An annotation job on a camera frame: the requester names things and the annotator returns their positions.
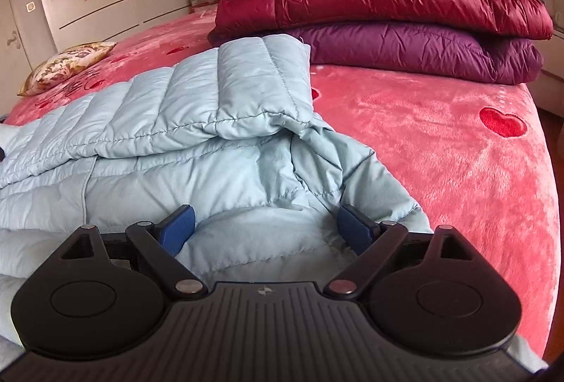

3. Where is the light blue puffer jacket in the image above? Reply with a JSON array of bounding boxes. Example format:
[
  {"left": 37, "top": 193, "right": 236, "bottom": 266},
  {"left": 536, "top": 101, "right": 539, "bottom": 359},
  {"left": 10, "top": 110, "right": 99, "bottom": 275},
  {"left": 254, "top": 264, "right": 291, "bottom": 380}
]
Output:
[{"left": 1, "top": 35, "right": 557, "bottom": 381}]

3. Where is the pink heart-pattern bed blanket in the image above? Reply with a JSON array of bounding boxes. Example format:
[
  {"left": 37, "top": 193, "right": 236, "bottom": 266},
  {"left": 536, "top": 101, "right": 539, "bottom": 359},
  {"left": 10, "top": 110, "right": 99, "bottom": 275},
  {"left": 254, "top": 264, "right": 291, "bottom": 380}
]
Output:
[{"left": 1, "top": 10, "right": 561, "bottom": 365}]

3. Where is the purple puffer jacket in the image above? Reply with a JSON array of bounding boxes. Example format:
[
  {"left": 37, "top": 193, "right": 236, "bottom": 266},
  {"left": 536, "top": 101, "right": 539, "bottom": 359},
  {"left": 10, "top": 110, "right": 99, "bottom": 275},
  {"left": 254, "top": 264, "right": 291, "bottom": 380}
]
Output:
[{"left": 206, "top": 21, "right": 544, "bottom": 86}]

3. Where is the floral gold pillow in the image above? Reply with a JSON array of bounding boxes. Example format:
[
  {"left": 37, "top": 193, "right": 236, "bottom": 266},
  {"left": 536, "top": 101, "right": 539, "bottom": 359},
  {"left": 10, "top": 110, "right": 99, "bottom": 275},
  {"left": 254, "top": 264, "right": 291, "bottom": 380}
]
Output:
[{"left": 17, "top": 41, "right": 117, "bottom": 96}]

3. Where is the white room door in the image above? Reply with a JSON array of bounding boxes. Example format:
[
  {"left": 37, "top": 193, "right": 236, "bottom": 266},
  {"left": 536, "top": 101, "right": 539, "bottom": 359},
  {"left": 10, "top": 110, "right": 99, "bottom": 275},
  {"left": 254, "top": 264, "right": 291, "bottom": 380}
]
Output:
[{"left": 0, "top": 0, "right": 31, "bottom": 82}]

